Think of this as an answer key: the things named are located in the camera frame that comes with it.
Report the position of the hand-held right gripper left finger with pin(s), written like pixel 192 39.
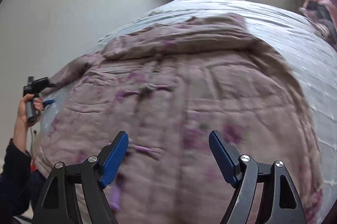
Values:
pixel 115 158

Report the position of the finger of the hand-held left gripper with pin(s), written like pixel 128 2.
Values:
pixel 49 102
pixel 46 82

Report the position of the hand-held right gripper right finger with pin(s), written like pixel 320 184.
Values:
pixel 221 158

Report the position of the pink floral large garment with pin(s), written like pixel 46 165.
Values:
pixel 171 97

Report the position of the person's left forearm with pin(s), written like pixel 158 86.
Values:
pixel 15 174

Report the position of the person's left hand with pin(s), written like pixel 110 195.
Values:
pixel 21 112

